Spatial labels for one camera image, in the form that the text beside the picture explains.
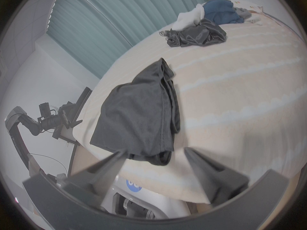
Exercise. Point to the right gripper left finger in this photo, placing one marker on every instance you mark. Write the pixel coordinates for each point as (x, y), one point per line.
(105, 174)

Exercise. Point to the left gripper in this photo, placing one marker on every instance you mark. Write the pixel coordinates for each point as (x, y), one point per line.
(62, 121)

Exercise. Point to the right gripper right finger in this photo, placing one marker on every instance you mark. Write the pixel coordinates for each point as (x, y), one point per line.
(215, 176)

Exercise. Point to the black T-shirt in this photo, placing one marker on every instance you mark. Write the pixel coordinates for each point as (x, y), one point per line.
(139, 116)

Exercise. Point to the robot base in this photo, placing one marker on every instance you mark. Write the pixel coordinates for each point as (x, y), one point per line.
(134, 200)

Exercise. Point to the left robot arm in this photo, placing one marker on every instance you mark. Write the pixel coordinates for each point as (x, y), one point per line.
(16, 128)

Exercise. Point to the blue-green curtain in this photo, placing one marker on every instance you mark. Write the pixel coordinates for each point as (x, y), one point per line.
(84, 37)
(144, 8)

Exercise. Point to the black satin garment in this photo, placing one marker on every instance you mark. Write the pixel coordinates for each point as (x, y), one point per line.
(196, 35)

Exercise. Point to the white garment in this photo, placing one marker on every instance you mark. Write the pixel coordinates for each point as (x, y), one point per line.
(189, 18)

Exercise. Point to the grey garment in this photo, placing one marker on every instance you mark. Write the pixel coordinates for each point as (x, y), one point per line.
(243, 13)

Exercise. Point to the blue knitted garment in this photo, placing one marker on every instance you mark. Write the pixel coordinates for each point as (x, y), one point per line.
(220, 11)

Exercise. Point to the white printed pillow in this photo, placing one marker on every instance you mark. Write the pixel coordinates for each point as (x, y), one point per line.
(254, 8)

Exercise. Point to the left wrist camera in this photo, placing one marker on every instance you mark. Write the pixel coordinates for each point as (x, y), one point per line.
(46, 110)

